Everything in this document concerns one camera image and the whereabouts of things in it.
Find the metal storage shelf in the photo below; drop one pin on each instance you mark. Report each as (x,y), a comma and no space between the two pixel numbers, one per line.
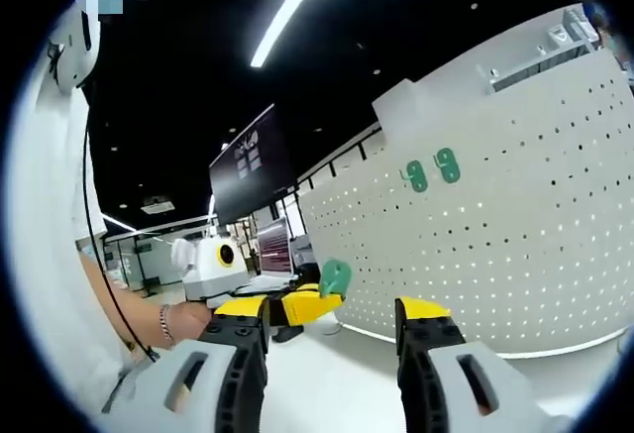
(535,66)

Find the white worn device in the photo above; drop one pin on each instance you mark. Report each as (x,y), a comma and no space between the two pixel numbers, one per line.
(74,51)

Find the black rounded object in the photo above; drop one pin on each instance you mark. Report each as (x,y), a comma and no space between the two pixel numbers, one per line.
(289,334)

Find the person's white shirt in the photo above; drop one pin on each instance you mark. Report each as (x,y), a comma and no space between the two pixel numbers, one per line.
(49,205)

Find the white perforated mounting plate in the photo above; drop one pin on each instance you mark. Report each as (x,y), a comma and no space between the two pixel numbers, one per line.
(495,254)

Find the dark text monitor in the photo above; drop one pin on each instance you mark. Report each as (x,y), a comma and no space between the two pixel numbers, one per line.
(275,249)

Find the ceiling air vent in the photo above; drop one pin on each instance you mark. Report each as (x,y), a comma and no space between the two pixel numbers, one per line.
(158,206)

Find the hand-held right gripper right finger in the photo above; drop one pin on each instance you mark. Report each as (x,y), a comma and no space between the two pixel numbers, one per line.
(431,393)

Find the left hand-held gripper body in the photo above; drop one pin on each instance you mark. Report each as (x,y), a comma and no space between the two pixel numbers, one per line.
(208,274)

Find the person's left hand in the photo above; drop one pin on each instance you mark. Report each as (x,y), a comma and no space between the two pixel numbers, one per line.
(190,321)

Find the green hook assembly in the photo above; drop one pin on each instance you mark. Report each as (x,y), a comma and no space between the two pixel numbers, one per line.
(417,178)
(336,279)
(449,165)

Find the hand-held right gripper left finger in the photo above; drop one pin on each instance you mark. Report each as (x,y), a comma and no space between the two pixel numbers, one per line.
(198,393)

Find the ceiling light strip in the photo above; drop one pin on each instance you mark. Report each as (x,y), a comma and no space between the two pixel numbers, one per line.
(292,12)

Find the large black wall screen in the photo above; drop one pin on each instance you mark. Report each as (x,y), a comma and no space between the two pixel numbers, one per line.
(252,165)

